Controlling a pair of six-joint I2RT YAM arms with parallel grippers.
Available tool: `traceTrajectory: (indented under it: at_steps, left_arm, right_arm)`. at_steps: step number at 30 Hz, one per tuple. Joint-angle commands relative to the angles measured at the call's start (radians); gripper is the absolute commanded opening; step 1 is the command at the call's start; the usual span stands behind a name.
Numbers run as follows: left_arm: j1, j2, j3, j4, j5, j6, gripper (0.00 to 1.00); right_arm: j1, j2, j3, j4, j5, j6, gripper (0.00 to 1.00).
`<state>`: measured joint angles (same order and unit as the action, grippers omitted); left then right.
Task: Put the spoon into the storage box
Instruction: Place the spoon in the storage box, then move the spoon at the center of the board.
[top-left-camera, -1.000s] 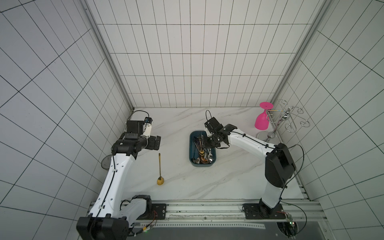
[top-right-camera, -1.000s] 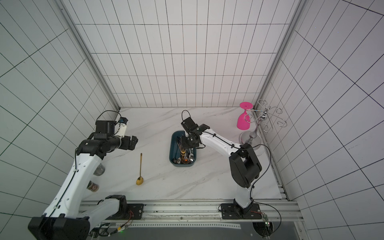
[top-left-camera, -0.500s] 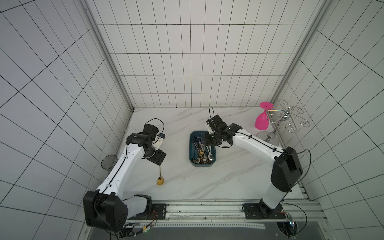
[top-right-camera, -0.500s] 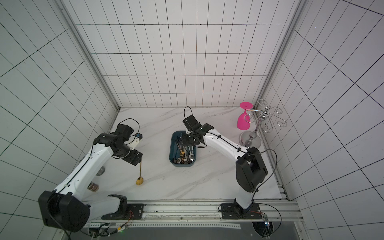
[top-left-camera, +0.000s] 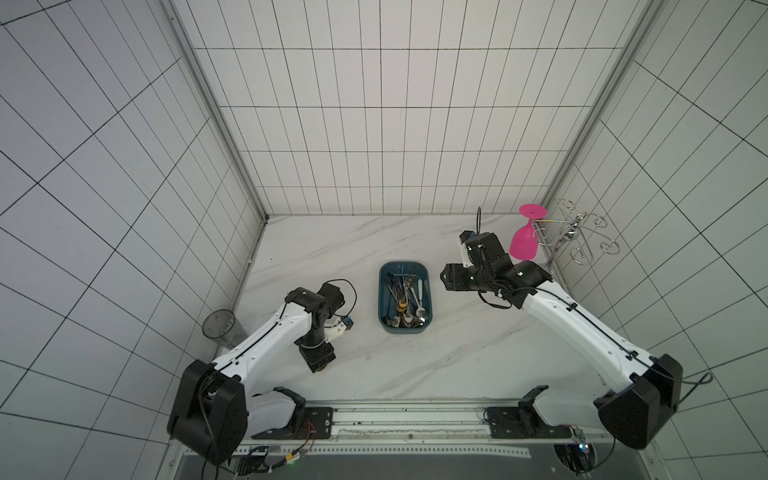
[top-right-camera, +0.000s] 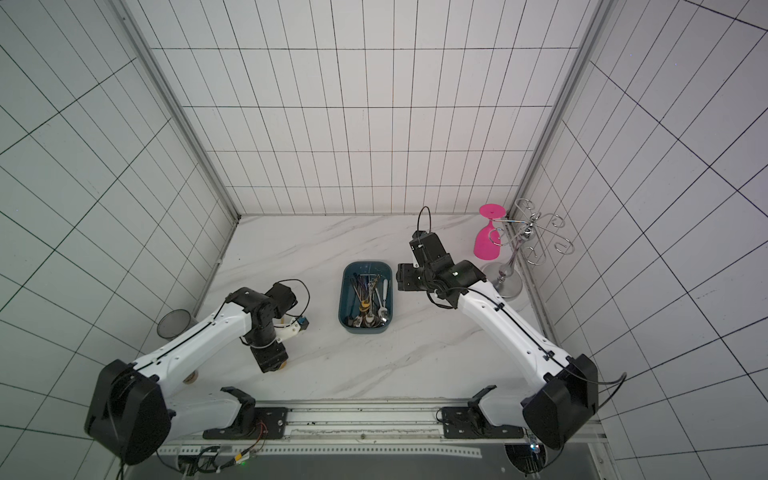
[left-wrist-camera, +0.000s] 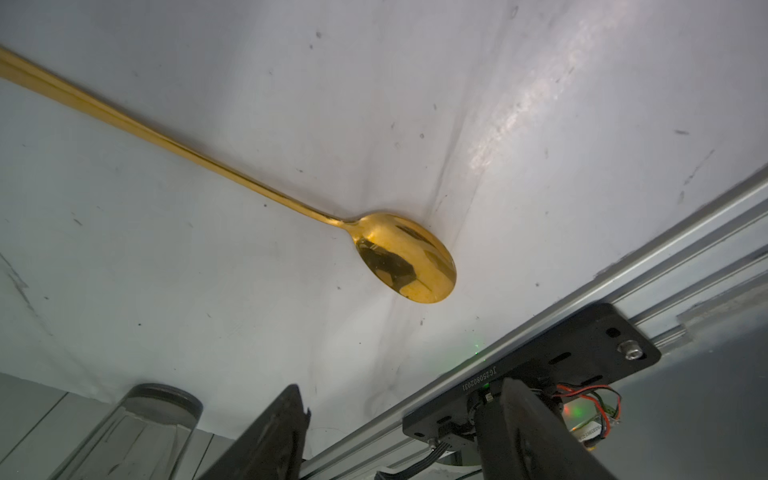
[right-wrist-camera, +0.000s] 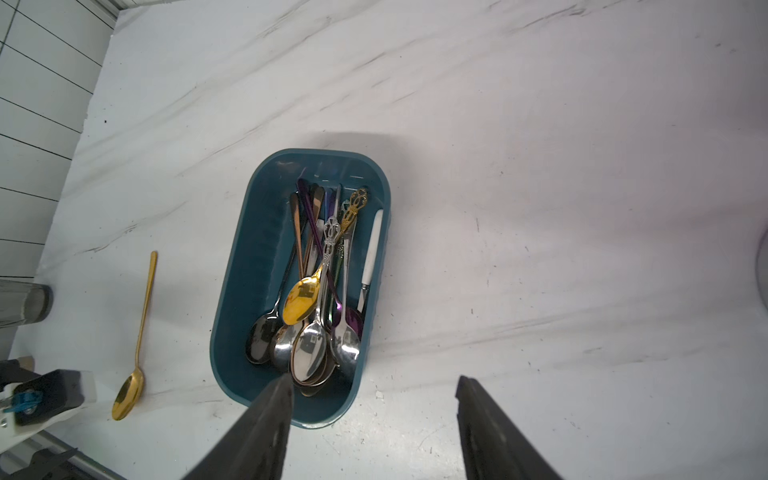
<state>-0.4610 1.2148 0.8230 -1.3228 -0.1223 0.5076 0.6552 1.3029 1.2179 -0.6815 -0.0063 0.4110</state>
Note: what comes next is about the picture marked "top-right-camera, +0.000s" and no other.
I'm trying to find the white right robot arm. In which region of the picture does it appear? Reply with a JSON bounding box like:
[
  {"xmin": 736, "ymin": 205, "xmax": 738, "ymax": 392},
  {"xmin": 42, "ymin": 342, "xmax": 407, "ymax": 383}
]
[{"xmin": 396, "ymin": 230, "xmax": 599, "ymax": 449}]

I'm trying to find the chrome cup rack stand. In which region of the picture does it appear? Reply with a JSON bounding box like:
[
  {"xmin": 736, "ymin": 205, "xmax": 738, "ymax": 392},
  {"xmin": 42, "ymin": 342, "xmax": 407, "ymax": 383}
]
[{"xmin": 483, "ymin": 198, "xmax": 575, "ymax": 300}]

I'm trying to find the copper long spoon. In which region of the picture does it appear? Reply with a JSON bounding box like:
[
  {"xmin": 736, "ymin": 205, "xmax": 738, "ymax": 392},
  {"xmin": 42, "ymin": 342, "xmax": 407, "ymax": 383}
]
[{"xmin": 347, "ymin": 274, "xmax": 379, "ymax": 328}]

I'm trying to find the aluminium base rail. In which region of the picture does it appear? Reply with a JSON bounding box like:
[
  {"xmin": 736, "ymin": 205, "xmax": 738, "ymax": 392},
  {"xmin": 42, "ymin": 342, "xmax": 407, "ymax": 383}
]
[{"xmin": 119, "ymin": 398, "xmax": 607, "ymax": 463}]

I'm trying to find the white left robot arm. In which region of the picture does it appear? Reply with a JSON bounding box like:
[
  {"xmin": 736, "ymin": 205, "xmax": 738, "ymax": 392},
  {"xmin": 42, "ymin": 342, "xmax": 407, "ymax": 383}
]
[{"xmin": 84, "ymin": 282, "xmax": 309, "ymax": 465}]

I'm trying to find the white handled silver spoon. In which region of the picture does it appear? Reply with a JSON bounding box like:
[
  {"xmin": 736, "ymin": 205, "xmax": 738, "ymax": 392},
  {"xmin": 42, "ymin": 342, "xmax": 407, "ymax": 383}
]
[{"xmin": 378, "ymin": 279, "xmax": 391, "ymax": 323}]

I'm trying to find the teal plastic storage box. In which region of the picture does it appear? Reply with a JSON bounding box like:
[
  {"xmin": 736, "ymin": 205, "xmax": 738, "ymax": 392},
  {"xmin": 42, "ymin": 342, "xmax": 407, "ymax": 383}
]
[{"xmin": 338, "ymin": 261, "xmax": 394, "ymax": 334}]

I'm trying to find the grey mesh cup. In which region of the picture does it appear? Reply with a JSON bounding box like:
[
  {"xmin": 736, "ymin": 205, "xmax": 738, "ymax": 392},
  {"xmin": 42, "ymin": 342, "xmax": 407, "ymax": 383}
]
[{"xmin": 156, "ymin": 309, "xmax": 193, "ymax": 341}]

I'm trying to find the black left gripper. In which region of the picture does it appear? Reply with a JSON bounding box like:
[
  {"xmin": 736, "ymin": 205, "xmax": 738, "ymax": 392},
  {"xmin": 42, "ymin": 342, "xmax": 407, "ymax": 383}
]
[{"xmin": 243, "ymin": 319, "xmax": 287, "ymax": 374}]

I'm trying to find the pink plastic goblet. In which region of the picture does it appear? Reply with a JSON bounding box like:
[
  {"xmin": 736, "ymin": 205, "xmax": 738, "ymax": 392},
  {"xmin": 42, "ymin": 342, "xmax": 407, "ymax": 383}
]
[{"xmin": 473, "ymin": 204, "xmax": 506, "ymax": 261}]

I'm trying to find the small brown jar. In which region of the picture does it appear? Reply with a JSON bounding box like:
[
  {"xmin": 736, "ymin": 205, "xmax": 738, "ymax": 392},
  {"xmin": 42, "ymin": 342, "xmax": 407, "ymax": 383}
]
[{"xmin": 183, "ymin": 371, "xmax": 198, "ymax": 385}]

